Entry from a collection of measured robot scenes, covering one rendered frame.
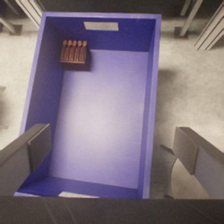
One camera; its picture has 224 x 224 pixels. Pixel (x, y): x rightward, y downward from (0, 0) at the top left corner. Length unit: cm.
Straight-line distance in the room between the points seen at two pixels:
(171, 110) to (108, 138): 41
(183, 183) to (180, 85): 52
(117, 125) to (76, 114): 18
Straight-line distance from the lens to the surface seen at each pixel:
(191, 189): 71
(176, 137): 17
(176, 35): 110
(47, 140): 16
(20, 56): 124
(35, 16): 96
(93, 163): 70
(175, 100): 96
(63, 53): 72
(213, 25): 93
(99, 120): 69
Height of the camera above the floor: 90
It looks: 79 degrees down
